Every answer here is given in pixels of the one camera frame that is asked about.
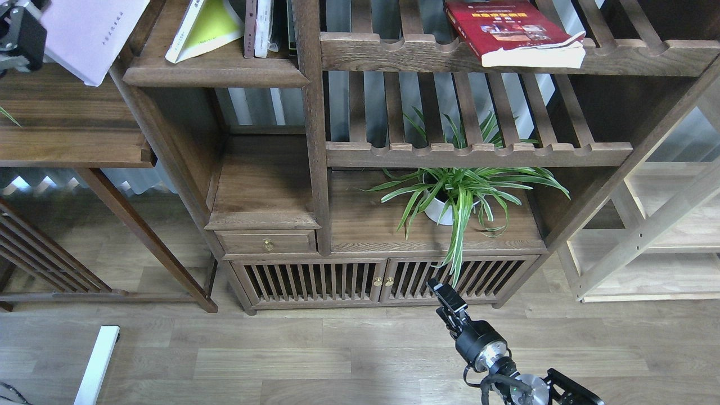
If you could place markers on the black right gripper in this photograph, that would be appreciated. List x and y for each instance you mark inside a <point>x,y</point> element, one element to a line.
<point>476,341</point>

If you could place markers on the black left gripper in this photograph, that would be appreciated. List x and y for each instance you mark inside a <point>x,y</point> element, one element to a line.
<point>23,38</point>

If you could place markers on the pale lavender cover book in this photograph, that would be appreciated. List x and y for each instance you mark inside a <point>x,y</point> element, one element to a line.
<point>85,37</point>

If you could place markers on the yellow green cover book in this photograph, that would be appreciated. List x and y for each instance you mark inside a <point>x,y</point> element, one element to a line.
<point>206,25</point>

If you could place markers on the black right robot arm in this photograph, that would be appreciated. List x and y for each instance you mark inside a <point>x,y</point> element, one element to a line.
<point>517,388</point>

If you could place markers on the green leaves at left edge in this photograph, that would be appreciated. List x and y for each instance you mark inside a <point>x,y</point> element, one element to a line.
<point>9,116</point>

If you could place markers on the white plant pot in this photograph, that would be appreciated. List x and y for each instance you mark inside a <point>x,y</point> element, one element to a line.
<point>437,212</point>

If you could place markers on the dark wooden side table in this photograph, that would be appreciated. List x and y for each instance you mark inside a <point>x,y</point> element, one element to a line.
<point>65,124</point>

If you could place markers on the spider plant green leaves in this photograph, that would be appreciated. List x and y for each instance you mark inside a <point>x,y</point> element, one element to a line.
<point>462,192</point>

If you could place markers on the dark wooden bookshelf cabinet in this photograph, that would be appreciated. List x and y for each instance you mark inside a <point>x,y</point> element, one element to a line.
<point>282,148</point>

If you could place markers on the brown spine upright book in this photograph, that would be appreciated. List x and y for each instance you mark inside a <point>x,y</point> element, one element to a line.
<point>248,40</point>

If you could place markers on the white spine upright book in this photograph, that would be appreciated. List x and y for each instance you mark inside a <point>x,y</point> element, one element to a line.
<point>267,28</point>

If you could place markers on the red cover book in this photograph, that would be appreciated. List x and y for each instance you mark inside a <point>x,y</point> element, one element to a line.
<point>514,33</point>

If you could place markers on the dark green upright book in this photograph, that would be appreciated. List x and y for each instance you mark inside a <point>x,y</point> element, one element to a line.
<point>290,30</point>

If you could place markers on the white bar on floor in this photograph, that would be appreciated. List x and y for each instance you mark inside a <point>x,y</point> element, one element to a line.
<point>94,375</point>

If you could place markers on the light wooden shelf frame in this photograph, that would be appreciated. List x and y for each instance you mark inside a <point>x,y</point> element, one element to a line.
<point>658,236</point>

